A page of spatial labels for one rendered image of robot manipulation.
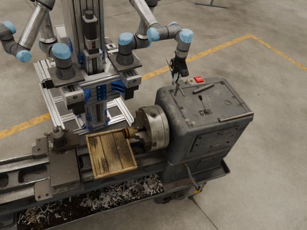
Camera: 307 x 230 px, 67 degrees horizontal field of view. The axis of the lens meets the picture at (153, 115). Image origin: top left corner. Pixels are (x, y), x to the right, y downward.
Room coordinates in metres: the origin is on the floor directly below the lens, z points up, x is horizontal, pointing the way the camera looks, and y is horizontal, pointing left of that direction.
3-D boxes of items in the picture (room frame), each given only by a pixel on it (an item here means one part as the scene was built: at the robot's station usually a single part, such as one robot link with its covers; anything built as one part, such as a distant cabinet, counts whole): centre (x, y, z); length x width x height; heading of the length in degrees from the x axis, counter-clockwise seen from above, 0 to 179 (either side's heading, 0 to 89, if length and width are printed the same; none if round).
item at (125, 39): (1.63, 0.32, 1.33); 0.13 x 0.12 x 0.14; 124
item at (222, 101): (1.23, -0.34, 1.06); 0.59 x 0.48 x 0.39; 118
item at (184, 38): (1.23, -0.09, 1.68); 0.09 x 0.08 x 0.11; 34
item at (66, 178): (0.75, 0.55, 0.95); 0.43 x 0.17 x 0.05; 28
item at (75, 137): (0.81, 0.55, 0.99); 0.20 x 0.10 x 0.05; 118
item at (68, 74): (1.32, 0.72, 1.21); 0.15 x 0.15 x 0.10
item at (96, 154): (0.88, 0.26, 0.89); 0.36 x 0.30 x 0.04; 28
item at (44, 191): (0.71, 0.58, 0.90); 0.47 x 0.30 x 0.06; 28
